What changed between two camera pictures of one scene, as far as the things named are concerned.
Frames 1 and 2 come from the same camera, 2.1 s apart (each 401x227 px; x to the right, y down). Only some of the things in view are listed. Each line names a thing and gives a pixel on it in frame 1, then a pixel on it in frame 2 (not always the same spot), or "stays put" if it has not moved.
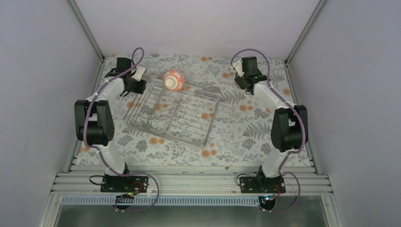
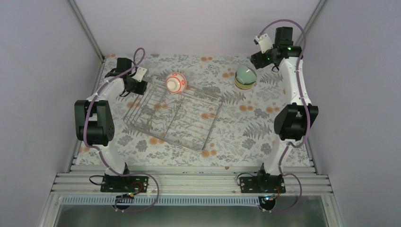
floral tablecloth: x=192 y=112 stays put
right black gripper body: x=239 y=82 → x=258 y=59
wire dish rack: x=187 y=115 stays put
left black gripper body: x=136 y=89 stays put
